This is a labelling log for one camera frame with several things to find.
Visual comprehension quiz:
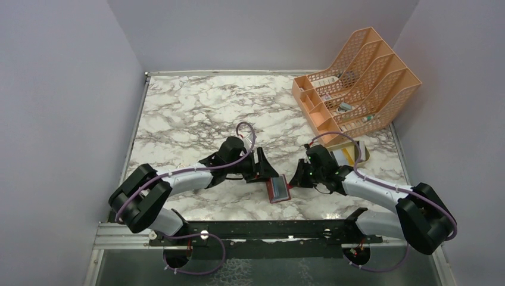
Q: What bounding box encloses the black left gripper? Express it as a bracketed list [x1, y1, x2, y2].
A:
[226, 148, 279, 184]

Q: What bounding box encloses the peach plastic file organizer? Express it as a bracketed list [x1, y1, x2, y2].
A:
[292, 27, 422, 147]

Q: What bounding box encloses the grey item in organizer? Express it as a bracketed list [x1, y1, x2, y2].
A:
[338, 102, 353, 112]

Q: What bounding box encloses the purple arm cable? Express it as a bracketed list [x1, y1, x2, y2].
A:
[306, 131, 459, 273]
[114, 121, 257, 276]

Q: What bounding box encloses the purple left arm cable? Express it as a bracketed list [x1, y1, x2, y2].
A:
[114, 121, 257, 276]

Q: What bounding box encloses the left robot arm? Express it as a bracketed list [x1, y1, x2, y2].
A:
[108, 136, 279, 245]

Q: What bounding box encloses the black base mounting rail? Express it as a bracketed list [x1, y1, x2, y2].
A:
[147, 219, 383, 249]

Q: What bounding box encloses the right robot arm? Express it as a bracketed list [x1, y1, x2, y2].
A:
[289, 145, 457, 255]

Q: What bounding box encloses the aluminium frame rail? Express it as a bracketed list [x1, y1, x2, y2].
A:
[92, 223, 411, 250]

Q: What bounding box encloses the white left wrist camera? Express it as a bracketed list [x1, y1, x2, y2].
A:
[239, 133, 254, 154]

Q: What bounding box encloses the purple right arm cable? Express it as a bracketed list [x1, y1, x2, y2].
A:
[306, 131, 459, 273]

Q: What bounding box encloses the red leather card holder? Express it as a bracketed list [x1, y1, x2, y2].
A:
[266, 175, 291, 204]

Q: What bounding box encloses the gold card lying in tray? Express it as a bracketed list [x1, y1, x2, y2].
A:
[341, 148, 354, 165]

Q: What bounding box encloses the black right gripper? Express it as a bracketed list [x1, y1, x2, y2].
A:
[289, 158, 325, 188]

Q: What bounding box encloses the white box in organizer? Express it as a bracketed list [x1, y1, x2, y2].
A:
[311, 76, 339, 88]

